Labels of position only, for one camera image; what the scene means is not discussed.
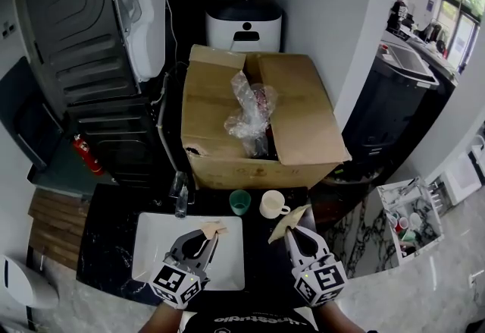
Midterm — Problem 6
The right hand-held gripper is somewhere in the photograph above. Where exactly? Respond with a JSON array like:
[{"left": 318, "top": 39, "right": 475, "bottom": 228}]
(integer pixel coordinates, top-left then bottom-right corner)
[{"left": 283, "top": 225, "right": 349, "bottom": 309}]

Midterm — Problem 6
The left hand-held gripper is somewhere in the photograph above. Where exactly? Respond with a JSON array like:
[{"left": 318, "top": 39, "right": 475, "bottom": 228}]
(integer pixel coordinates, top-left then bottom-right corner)
[{"left": 148, "top": 228, "right": 221, "bottom": 310}]

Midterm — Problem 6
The wooden item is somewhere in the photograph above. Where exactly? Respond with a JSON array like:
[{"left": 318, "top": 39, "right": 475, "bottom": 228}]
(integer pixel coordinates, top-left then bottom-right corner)
[
  {"left": 199, "top": 220, "right": 230, "bottom": 240},
  {"left": 268, "top": 205, "right": 313, "bottom": 246}
]

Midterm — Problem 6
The white mug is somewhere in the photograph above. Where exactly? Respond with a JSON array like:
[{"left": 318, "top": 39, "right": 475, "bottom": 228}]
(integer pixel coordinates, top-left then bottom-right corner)
[{"left": 259, "top": 190, "right": 292, "bottom": 220}]

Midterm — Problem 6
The person's left forearm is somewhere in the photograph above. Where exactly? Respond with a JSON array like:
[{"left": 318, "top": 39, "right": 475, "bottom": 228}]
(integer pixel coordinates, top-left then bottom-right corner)
[{"left": 137, "top": 300, "right": 187, "bottom": 333}]

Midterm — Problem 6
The person's right forearm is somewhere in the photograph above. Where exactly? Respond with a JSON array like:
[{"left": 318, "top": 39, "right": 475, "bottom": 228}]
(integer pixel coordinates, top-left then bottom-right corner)
[{"left": 313, "top": 300, "right": 365, "bottom": 333}]

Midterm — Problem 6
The small red cup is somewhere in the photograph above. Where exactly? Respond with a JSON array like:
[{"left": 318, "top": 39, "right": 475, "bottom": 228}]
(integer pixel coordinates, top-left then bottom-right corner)
[{"left": 393, "top": 216, "right": 411, "bottom": 234}]

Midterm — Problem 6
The white rectangular sink basin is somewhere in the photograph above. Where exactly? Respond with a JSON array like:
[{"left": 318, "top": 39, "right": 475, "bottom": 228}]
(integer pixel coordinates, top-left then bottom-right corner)
[{"left": 131, "top": 212, "right": 246, "bottom": 292}]

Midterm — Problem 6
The chrome faucet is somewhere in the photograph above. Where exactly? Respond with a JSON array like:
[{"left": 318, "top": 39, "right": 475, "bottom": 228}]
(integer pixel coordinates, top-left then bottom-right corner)
[{"left": 168, "top": 171, "right": 196, "bottom": 220}]

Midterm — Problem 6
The white marble sink cabinet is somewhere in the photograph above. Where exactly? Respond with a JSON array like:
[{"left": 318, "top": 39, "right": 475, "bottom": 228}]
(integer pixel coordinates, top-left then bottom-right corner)
[{"left": 324, "top": 176, "right": 445, "bottom": 280}]

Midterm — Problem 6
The person's black shirt torso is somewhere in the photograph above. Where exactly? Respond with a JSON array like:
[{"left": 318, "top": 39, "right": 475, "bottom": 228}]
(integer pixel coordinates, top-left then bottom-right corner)
[{"left": 177, "top": 306, "right": 324, "bottom": 333}]

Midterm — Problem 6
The black marble vanity stand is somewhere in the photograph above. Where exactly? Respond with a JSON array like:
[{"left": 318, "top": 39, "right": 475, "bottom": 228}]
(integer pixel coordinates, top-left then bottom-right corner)
[{"left": 77, "top": 183, "right": 318, "bottom": 306}]

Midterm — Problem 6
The brown cardboard box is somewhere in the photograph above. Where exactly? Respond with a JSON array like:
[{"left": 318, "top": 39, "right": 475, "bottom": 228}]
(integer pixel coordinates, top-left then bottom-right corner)
[{"left": 180, "top": 44, "right": 353, "bottom": 190}]

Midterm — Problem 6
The clear plastic bubble wrap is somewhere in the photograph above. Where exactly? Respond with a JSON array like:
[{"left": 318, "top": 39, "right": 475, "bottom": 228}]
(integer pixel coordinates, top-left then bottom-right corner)
[{"left": 224, "top": 71, "right": 279, "bottom": 159}]

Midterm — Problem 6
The dark grey washing machine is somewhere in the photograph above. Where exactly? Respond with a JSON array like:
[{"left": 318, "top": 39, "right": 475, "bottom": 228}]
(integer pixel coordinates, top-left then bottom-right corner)
[
  {"left": 66, "top": 92, "right": 180, "bottom": 189},
  {"left": 23, "top": 0, "right": 142, "bottom": 105}
]

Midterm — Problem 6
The red fire extinguisher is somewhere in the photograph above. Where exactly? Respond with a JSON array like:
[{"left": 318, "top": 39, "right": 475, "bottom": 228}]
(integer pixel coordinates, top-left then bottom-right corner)
[{"left": 72, "top": 134, "right": 105, "bottom": 177}]

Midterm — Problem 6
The wooden pallet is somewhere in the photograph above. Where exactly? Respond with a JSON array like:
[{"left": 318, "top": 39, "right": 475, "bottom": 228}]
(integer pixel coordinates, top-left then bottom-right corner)
[{"left": 28, "top": 188, "right": 92, "bottom": 271}]

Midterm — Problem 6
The black cabinet with grey lid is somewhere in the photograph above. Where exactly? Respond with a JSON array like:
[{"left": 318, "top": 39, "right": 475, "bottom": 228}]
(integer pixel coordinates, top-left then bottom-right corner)
[{"left": 342, "top": 43, "right": 441, "bottom": 184}]

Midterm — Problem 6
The dark green raised platform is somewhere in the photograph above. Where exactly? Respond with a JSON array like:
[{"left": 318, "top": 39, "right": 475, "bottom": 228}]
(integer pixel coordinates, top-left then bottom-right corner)
[{"left": 26, "top": 148, "right": 119, "bottom": 199}]

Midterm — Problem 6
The white washbasin stand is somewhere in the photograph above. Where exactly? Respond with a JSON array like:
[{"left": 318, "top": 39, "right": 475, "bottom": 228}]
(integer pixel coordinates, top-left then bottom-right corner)
[{"left": 442, "top": 150, "right": 483, "bottom": 206}]

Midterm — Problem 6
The white rounded bin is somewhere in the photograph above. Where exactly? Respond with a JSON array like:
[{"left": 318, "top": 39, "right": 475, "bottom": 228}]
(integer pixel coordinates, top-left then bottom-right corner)
[{"left": 0, "top": 254, "right": 60, "bottom": 310}]

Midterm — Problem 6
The dark grey leaning panel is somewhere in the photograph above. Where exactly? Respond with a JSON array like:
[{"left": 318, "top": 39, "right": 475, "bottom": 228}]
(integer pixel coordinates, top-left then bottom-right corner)
[{"left": 0, "top": 56, "right": 64, "bottom": 174}]

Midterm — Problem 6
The white appliance with black lid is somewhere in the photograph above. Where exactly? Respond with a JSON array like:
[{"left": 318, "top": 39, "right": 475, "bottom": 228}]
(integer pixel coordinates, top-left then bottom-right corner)
[{"left": 205, "top": 0, "right": 283, "bottom": 53}]

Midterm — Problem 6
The grey drain hose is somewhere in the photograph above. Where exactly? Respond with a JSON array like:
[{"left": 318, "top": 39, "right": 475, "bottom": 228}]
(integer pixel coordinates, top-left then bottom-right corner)
[{"left": 156, "top": 74, "right": 182, "bottom": 174}]

